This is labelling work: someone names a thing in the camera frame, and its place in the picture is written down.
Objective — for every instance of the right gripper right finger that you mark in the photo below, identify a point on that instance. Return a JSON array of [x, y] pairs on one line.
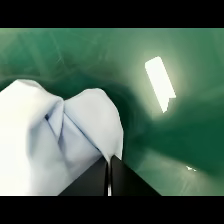
[[128, 181]]

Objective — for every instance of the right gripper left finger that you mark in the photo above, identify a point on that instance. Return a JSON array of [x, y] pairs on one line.
[[91, 181]]

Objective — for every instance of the white shirt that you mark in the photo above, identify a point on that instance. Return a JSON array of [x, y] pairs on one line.
[[36, 140]]

